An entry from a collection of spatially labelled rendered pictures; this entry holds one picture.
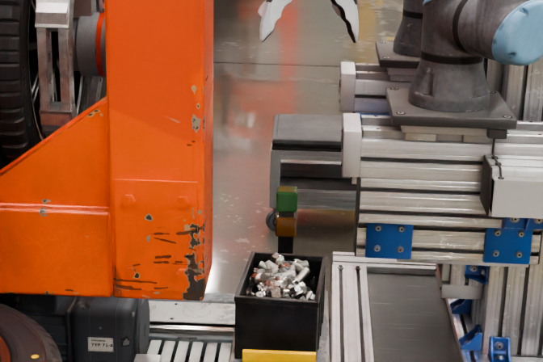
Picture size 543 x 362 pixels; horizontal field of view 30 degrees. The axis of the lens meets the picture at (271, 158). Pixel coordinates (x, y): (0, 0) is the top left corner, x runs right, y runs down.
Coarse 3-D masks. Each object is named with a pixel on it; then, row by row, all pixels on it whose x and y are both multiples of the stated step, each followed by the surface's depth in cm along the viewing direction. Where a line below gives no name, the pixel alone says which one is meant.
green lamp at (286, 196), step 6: (276, 192) 189; (282, 192) 188; (288, 192) 188; (294, 192) 188; (276, 198) 189; (282, 198) 189; (288, 198) 189; (294, 198) 188; (276, 204) 189; (282, 204) 189; (288, 204) 189; (294, 204) 189; (276, 210) 190; (282, 210) 189; (288, 210) 189; (294, 210) 189
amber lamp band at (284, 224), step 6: (276, 216) 191; (294, 216) 191; (276, 222) 190; (282, 222) 190; (288, 222) 190; (294, 222) 190; (276, 228) 190; (282, 228) 190; (288, 228) 190; (294, 228) 190; (276, 234) 191; (282, 234) 191; (288, 234) 191; (294, 234) 191
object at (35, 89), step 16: (32, 0) 209; (32, 16) 211; (32, 32) 215; (32, 48) 209; (32, 64) 215; (32, 80) 211; (80, 80) 245; (32, 96) 211; (80, 96) 245; (32, 112) 203
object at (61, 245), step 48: (48, 144) 170; (96, 144) 169; (0, 192) 173; (48, 192) 172; (96, 192) 172; (0, 240) 173; (48, 240) 173; (96, 240) 172; (0, 288) 176; (48, 288) 175; (96, 288) 175
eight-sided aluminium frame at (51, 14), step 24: (48, 0) 194; (72, 0) 198; (96, 0) 243; (48, 24) 194; (72, 24) 197; (48, 48) 197; (72, 48) 199; (48, 72) 198; (72, 72) 199; (48, 96) 198; (72, 96) 200; (96, 96) 243; (48, 120) 200
